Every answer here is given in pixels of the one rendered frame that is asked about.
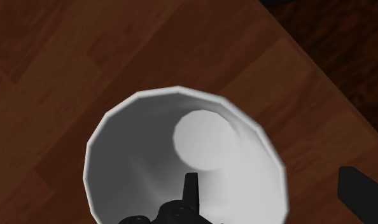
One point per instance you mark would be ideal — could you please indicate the white cup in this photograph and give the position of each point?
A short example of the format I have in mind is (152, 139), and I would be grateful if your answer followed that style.
(136, 149)

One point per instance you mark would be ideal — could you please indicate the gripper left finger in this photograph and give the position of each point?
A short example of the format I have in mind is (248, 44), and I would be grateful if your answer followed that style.
(191, 189)

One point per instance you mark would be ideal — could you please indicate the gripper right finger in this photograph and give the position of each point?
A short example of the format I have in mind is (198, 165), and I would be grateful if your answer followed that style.
(364, 198)

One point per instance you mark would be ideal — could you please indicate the brown wooden table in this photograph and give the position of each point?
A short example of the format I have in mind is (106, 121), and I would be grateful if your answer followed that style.
(68, 62)

